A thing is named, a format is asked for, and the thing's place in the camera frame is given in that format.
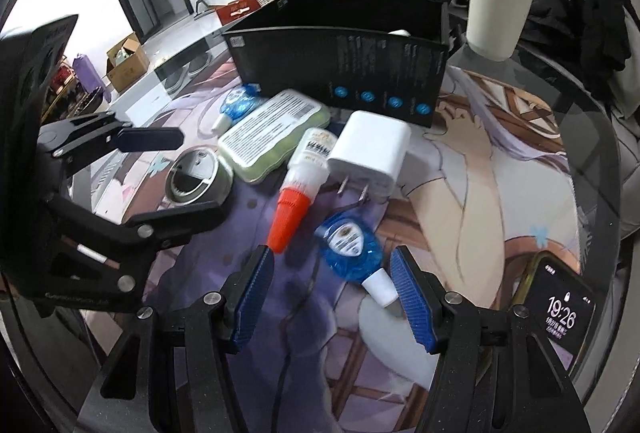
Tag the white charger plug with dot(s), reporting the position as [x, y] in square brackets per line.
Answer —
[372, 150]

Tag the glue bottle with orange cap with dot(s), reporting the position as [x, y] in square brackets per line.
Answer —
[305, 178]

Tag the printed table mat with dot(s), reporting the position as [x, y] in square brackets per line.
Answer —
[480, 193]

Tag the smartphone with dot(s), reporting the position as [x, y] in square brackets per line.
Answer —
[560, 313]

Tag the small white object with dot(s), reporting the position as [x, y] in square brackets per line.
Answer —
[400, 32]

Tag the white cup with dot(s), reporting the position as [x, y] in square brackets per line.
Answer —
[497, 8]

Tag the purple rolled mat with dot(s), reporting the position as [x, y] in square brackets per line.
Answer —
[87, 75]

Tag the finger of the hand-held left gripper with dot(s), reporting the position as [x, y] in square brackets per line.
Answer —
[185, 217]
[150, 139]

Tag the red box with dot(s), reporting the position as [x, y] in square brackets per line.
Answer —
[237, 9]

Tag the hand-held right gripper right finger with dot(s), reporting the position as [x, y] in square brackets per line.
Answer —
[412, 303]

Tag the green pack with white label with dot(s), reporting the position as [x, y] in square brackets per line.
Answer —
[270, 133]

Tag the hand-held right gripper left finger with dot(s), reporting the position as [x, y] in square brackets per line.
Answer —
[252, 298]

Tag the round metal tin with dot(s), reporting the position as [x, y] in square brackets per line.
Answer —
[197, 178]

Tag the cardboard box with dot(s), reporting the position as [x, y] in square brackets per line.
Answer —
[127, 63]

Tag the black storage box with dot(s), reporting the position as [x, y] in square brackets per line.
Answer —
[360, 63]

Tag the blue correction tape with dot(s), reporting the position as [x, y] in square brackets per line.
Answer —
[240, 102]
[350, 245]

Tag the shoe rack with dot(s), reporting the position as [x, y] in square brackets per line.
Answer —
[65, 88]

